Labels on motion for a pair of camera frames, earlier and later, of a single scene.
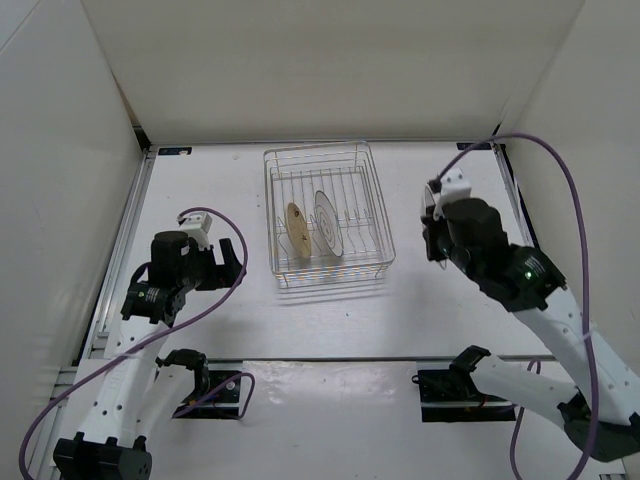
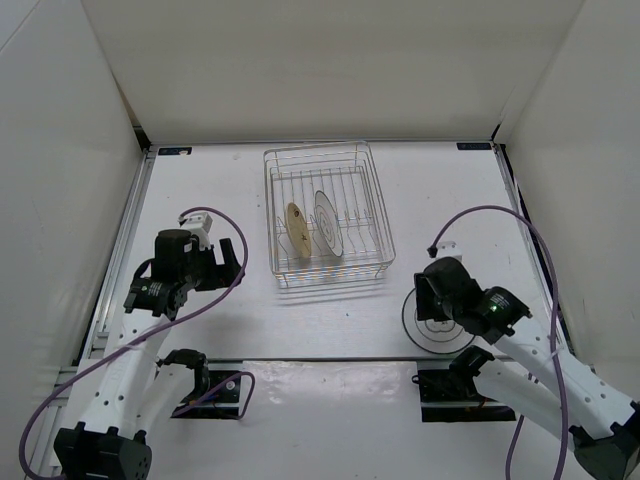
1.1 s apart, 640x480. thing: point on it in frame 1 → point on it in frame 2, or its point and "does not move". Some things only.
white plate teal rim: [428, 201] → [441, 336]
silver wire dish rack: [326, 217] does not move
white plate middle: [326, 223] does not move
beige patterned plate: [297, 230] does not move
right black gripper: [431, 224] → [424, 298]
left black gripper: [228, 274] does not move
